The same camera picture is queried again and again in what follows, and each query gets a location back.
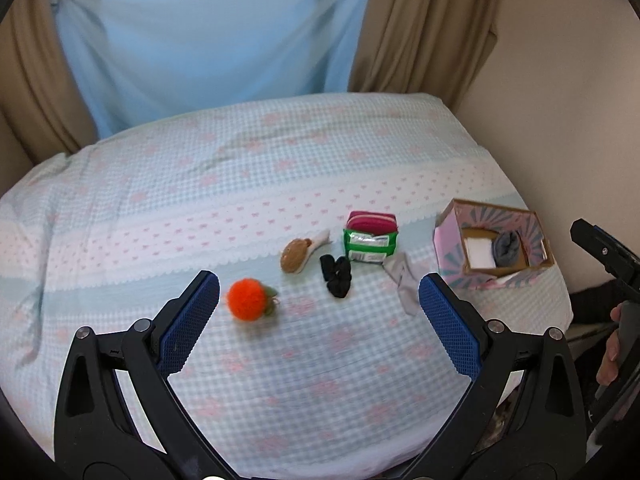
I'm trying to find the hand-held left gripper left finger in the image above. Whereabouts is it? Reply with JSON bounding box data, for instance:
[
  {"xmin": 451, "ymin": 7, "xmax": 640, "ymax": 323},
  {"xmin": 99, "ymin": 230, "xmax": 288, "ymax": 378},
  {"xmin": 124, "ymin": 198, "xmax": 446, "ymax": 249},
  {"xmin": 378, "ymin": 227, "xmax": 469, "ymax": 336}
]
[{"xmin": 54, "ymin": 270, "xmax": 236, "ymax": 480}]

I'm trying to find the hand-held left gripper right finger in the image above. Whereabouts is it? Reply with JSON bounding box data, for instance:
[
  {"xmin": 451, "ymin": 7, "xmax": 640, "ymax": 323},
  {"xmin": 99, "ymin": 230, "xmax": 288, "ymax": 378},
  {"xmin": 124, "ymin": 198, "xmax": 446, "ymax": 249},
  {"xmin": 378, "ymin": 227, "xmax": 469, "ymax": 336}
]
[{"xmin": 400, "ymin": 272, "xmax": 587, "ymax": 480}]

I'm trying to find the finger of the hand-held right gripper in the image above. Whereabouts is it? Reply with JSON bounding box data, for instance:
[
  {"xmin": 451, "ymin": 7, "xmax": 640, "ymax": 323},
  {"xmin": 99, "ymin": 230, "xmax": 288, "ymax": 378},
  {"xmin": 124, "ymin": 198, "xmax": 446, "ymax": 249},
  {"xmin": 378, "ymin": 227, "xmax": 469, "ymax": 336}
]
[{"xmin": 570, "ymin": 218, "xmax": 640, "ymax": 303}]

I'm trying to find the orange fluffy plush ball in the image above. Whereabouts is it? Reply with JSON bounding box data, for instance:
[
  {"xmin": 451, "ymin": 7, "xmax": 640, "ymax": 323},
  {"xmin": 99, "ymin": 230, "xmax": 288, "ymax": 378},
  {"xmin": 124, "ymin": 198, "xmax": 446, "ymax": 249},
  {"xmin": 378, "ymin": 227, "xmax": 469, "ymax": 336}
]
[{"xmin": 226, "ymin": 278, "xmax": 281, "ymax": 322}]

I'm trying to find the grey sock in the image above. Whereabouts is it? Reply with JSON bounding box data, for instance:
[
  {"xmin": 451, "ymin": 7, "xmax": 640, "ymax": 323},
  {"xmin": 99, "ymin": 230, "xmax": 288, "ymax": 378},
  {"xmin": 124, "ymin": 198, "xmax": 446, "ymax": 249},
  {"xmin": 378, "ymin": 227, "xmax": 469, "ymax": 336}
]
[{"xmin": 382, "ymin": 253, "xmax": 421, "ymax": 317}]

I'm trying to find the pink cardboard box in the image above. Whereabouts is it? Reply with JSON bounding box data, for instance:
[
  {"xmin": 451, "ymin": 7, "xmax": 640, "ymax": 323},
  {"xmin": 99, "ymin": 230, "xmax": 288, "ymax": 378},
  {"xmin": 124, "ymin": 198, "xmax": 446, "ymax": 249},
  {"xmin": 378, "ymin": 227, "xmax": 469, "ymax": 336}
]
[{"xmin": 433, "ymin": 198, "xmax": 556, "ymax": 291}]

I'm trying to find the brown plush drumstick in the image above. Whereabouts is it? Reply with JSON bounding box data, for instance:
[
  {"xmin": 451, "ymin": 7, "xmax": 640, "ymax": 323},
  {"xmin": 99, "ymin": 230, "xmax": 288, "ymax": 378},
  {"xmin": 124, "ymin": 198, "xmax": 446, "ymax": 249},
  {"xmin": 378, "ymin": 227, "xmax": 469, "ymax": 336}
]
[{"xmin": 279, "ymin": 229, "xmax": 332, "ymax": 275}]

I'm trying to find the black sock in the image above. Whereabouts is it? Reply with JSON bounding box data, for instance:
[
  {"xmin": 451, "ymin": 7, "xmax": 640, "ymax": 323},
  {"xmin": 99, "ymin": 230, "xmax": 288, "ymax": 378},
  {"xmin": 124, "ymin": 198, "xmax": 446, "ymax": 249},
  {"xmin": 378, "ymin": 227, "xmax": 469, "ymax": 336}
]
[{"xmin": 319, "ymin": 254, "xmax": 353, "ymax": 299}]

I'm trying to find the person's right hand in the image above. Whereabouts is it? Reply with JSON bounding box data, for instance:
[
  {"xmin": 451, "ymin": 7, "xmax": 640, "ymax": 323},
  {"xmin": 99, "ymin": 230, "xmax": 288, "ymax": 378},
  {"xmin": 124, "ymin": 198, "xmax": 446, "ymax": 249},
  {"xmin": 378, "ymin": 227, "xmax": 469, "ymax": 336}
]
[{"xmin": 596, "ymin": 304, "xmax": 624, "ymax": 387}]

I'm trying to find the white folded cloth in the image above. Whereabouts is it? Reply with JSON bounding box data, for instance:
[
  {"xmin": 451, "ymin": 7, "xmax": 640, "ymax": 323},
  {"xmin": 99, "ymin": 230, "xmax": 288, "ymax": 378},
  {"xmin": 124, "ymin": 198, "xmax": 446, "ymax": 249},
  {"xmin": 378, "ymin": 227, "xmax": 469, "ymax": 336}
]
[{"xmin": 462, "ymin": 237, "xmax": 497, "ymax": 268}]

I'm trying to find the dark grey folded cloth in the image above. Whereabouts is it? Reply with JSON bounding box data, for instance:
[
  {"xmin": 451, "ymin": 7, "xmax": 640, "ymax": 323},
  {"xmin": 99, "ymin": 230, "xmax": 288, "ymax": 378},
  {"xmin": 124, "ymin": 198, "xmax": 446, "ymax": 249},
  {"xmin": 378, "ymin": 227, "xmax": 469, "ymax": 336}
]
[{"xmin": 491, "ymin": 230, "xmax": 532, "ymax": 267}]

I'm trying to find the green tissue packet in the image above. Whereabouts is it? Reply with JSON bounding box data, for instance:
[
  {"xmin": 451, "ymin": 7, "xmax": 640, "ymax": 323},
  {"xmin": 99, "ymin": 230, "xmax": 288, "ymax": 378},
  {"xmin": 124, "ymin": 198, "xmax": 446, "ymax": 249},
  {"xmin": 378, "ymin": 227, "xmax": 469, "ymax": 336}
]
[{"xmin": 342, "ymin": 228, "xmax": 399, "ymax": 264}]

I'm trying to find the red zip pouch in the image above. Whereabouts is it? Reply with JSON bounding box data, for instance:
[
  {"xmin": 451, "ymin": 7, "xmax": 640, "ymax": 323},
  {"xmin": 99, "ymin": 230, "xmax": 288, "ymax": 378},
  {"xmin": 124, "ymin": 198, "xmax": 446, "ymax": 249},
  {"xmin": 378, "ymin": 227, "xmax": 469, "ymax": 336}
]
[{"xmin": 347, "ymin": 211, "xmax": 398, "ymax": 235}]

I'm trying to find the blue checkered bed blanket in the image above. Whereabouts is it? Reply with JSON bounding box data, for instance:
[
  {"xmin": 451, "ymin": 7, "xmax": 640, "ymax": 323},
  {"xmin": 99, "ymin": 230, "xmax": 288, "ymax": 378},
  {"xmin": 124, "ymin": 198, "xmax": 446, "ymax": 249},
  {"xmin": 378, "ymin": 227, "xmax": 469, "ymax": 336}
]
[{"xmin": 0, "ymin": 92, "xmax": 575, "ymax": 480}]

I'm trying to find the light blue curtain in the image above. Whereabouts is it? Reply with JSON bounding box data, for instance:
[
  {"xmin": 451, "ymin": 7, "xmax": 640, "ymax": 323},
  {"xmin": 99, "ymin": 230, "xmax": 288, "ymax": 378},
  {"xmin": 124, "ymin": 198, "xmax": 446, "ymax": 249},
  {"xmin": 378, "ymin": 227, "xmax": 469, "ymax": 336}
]
[{"xmin": 50, "ymin": 0, "xmax": 374, "ymax": 139}]

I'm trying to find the beige curtain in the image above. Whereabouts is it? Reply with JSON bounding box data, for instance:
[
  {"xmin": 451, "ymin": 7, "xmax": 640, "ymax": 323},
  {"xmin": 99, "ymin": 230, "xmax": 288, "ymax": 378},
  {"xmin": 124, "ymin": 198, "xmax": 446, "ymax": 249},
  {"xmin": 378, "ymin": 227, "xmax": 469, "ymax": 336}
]
[
  {"xmin": 347, "ymin": 0, "xmax": 507, "ymax": 113},
  {"xmin": 0, "ymin": 0, "xmax": 101, "ymax": 176}
]

